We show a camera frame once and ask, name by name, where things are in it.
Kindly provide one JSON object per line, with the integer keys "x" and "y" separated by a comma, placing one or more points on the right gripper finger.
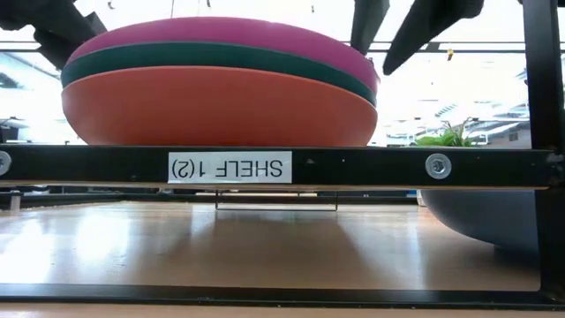
{"x": 424, "y": 26}
{"x": 368, "y": 22}

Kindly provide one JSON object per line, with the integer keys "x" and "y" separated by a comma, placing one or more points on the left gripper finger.
{"x": 66, "y": 42}

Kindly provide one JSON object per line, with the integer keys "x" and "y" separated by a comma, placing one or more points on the dark teal plate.
{"x": 198, "y": 55}

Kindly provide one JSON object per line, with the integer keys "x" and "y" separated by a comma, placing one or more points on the magenta plate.
{"x": 220, "y": 31}

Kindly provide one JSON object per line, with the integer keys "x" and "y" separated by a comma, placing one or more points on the succulent in white pot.
{"x": 446, "y": 139}

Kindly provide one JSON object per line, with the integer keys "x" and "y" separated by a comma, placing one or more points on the orange plate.
{"x": 220, "y": 110}

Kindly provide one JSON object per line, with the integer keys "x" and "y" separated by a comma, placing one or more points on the blue plate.
{"x": 485, "y": 216}

